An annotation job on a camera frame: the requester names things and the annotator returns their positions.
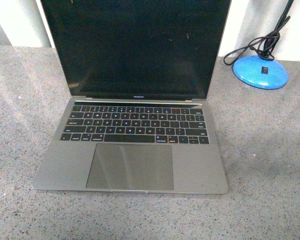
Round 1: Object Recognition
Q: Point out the black lamp neck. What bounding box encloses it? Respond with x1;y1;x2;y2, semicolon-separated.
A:
260;0;294;61

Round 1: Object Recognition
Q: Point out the white curtain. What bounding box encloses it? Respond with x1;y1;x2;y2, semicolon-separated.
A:
0;0;300;61

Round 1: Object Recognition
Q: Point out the blue lamp base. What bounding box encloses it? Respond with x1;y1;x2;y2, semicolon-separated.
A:
232;56;289;90

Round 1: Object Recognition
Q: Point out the grey laptop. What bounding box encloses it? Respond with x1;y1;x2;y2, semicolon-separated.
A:
33;0;231;194

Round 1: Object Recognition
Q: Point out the black power cable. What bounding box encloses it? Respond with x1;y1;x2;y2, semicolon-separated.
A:
223;14;291;67

